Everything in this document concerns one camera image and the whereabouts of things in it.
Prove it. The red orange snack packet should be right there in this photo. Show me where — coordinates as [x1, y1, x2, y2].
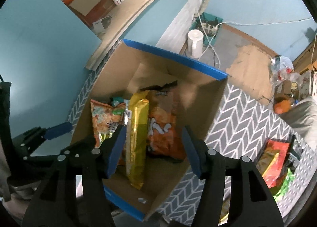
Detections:
[256, 140, 290, 188]

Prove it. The orange white printed snack bag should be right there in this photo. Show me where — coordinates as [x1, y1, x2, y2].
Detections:
[90, 99, 126, 148]

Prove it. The gold yellow snack bag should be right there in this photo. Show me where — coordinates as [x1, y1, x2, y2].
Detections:
[125, 91, 149, 190]

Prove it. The orange chips bag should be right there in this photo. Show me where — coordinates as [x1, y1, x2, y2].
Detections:
[144, 81, 186, 161]

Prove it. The green snack bag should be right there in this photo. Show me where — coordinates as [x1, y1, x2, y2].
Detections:
[270, 168, 295, 202]

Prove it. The black snack packet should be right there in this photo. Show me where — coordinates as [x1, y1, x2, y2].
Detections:
[288, 135, 304, 170]

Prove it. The teal silver snack bag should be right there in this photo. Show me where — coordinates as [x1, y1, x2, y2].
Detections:
[110, 97, 125, 107]

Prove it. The person's left hand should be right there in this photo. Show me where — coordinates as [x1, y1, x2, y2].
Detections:
[1, 198, 29, 219]

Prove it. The grey chevron table cloth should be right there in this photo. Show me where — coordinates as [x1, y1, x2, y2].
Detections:
[68, 41, 314, 226]

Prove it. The grey bed duvet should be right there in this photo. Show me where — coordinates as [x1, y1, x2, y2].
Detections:
[280, 96, 317, 152]

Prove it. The orange juice bottle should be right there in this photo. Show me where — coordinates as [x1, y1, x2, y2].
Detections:
[273, 100, 291, 114]

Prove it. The blue-rimmed cardboard box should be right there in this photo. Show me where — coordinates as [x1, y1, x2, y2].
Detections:
[70, 38, 229, 222]

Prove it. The brown cardboard sheet on floor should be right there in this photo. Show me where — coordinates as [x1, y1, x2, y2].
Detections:
[226, 44, 273, 106]

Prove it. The clear plastic water bottle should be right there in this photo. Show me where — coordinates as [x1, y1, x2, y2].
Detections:
[270, 55, 294, 86]

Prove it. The open cardboard box on shelf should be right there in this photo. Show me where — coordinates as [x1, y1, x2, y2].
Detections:
[69, 0, 116, 27]

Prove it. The white electric kettle on floor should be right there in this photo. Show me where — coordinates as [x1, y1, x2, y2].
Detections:
[187, 29, 204, 59]

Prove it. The teal basket with power strip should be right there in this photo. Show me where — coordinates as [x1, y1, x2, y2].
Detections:
[189, 12, 222, 46]

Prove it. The wooden wall shelf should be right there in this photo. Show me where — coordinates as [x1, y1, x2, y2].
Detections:
[85, 0, 155, 71]

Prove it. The white power cable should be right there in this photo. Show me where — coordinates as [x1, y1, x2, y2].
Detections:
[178, 0, 314, 69]

